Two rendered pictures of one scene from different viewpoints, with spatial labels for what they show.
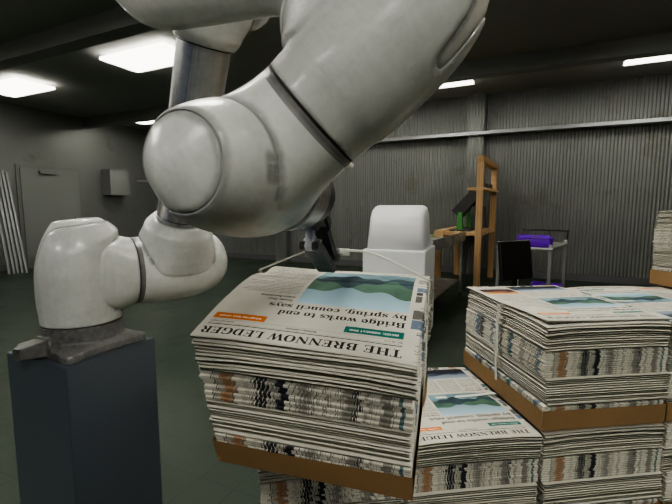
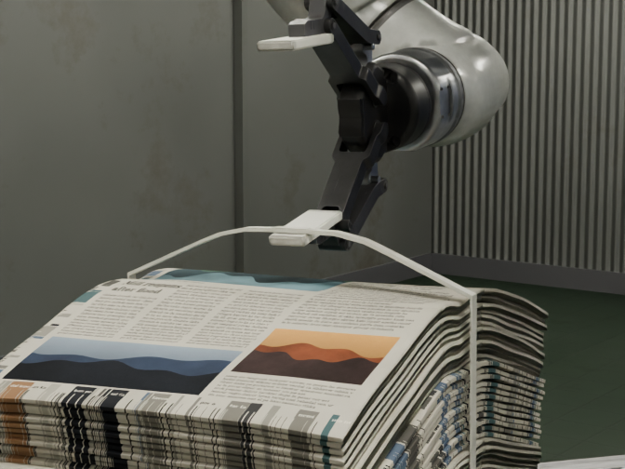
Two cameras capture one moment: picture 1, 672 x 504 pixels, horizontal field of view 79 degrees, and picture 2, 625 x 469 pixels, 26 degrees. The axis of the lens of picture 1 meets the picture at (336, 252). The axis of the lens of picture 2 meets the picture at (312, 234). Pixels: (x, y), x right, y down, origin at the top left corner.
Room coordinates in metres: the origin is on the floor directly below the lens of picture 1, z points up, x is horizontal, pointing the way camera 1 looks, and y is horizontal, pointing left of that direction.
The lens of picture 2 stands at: (1.66, 0.19, 1.37)
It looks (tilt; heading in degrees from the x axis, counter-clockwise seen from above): 8 degrees down; 190
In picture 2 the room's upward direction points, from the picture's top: straight up
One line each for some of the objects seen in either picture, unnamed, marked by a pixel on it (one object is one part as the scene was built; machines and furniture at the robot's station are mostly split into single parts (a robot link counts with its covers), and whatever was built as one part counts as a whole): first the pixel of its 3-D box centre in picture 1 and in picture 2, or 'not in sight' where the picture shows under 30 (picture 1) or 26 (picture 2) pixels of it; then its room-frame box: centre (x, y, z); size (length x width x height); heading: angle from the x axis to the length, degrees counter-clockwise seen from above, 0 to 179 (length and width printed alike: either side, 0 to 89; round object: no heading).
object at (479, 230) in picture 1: (450, 222); not in sight; (7.13, -1.99, 1.03); 1.58 x 1.41 x 2.05; 154
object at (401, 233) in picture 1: (400, 272); not in sight; (3.96, -0.63, 0.66); 0.67 x 0.61 x 1.31; 156
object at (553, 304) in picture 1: (552, 300); not in sight; (1.01, -0.55, 1.06); 0.37 x 0.29 x 0.01; 7
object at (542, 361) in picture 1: (550, 346); not in sight; (1.01, -0.54, 0.95); 0.38 x 0.29 x 0.23; 7
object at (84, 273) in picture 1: (84, 268); not in sight; (0.87, 0.54, 1.17); 0.18 x 0.16 x 0.22; 130
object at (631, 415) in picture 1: (548, 380); not in sight; (1.01, -0.54, 0.86); 0.38 x 0.29 x 0.04; 7
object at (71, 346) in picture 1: (74, 334); not in sight; (0.85, 0.56, 1.03); 0.22 x 0.18 x 0.06; 154
